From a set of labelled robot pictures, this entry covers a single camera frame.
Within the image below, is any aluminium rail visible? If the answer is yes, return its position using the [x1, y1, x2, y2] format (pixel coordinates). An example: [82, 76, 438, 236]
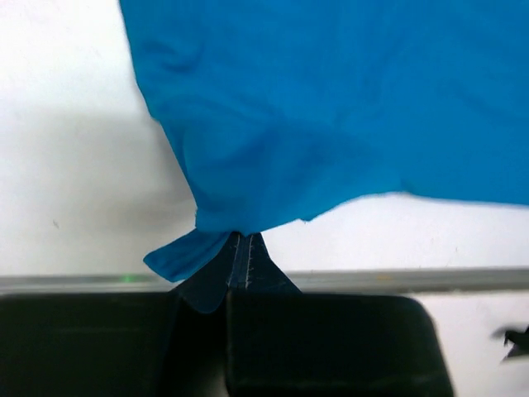
[1, 267, 528, 294]

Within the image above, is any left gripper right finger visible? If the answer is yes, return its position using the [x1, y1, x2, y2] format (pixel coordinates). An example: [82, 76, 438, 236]
[226, 233, 454, 396]

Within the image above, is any blue t shirt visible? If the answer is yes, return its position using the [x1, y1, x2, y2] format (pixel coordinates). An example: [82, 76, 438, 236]
[118, 0, 529, 284]

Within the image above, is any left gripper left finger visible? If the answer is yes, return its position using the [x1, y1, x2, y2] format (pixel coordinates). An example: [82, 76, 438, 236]
[1, 235, 241, 396]

